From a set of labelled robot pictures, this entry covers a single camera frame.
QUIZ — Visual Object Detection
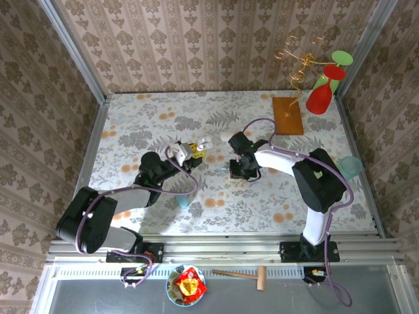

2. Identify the red plastic goblet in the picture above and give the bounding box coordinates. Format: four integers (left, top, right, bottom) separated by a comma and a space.
305, 64, 346, 115

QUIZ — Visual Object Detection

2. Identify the blue translucent plastic cup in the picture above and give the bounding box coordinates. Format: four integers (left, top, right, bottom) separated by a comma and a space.
338, 156, 364, 181

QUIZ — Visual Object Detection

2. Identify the wooden mallet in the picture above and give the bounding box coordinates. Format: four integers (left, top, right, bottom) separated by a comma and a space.
211, 266, 268, 292

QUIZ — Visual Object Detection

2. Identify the red yellow snack packet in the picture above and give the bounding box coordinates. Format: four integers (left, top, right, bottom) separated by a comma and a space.
173, 266, 208, 298

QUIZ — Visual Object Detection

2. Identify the patterned ceramic bowl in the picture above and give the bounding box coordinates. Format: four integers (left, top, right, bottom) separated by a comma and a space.
165, 264, 206, 307

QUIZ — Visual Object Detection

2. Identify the grey metal shelf panel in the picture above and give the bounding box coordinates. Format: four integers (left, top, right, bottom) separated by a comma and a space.
31, 261, 419, 314

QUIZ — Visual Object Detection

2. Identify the green plastic goblet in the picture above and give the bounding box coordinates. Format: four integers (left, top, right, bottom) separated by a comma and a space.
312, 50, 354, 94

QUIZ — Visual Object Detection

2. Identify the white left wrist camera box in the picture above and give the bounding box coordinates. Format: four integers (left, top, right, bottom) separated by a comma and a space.
168, 142, 193, 164

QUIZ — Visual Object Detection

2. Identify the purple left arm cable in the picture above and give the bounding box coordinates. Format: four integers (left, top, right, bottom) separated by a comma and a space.
75, 145, 199, 288

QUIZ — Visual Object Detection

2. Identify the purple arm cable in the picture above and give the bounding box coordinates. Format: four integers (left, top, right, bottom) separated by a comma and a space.
75, 145, 199, 288
242, 118, 354, 308

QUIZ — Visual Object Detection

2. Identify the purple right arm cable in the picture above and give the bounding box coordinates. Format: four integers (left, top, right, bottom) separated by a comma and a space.
242, 118, 354, 308

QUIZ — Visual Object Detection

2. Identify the gold wire stand wooden base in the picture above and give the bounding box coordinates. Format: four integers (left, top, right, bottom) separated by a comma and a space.
272, 35, 328, 136

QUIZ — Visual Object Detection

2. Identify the aluminium frame side rail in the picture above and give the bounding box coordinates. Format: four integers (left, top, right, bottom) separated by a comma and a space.
337, 97, 387, 239
62, 97, 112, 239

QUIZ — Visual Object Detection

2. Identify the aluminium frame base beam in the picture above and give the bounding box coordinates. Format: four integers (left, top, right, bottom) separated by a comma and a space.
45, 234, 405, 264

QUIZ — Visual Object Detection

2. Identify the black cable connector bracket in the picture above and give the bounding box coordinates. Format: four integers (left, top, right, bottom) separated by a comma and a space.
302, 266, 328, 285
120, 266, 147, 283

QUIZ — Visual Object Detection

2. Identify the white slotted cable duct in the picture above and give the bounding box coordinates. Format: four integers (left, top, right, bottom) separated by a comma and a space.
52, 264, 328, 279

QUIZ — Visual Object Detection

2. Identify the aluminium frame post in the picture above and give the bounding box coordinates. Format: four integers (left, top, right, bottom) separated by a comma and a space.
37, 0, 109, 105
333, 0, 401, 101

